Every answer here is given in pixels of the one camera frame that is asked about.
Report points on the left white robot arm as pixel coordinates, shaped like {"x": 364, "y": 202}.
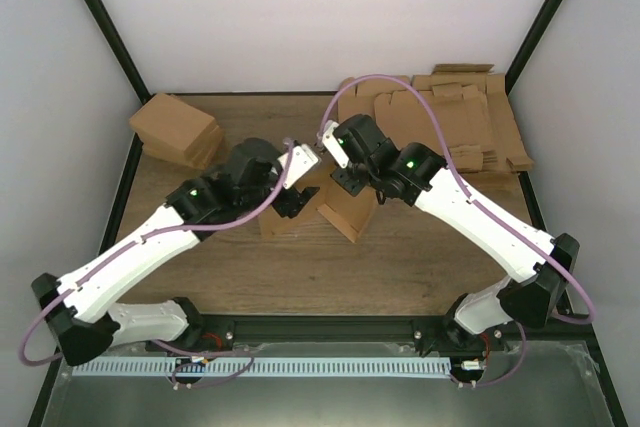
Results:
{"x": 82, "y": 308}

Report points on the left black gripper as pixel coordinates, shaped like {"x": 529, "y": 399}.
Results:
{"x": 295, "y": 202}

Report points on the light blue slotted cable duct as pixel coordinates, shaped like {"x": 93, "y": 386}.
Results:
{"x": 265, "y": 367}

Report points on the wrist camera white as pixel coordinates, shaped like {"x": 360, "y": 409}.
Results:
{"x": 333, "y": 145}
{"x": 304, "y": 159}

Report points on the cardboard box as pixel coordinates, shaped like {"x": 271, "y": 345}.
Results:
{"x": 349, "y": 215}

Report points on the stack of folded cardboard boxes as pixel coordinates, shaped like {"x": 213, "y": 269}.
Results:
{"x": 176, "y": 132}

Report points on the stack of flat cardboard blanks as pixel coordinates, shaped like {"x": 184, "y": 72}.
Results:
{"x": 470, "y": 104}

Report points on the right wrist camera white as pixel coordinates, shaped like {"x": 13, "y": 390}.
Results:
{"x": 333, "y": 145}

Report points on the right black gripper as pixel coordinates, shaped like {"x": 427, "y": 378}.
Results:
{"x": 352, "y": 187}

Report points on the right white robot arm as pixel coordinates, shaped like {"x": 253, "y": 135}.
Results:
{"x": 534, "y": 261}

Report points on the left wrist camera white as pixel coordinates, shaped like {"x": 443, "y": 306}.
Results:
{"x": 304, "y": 159}

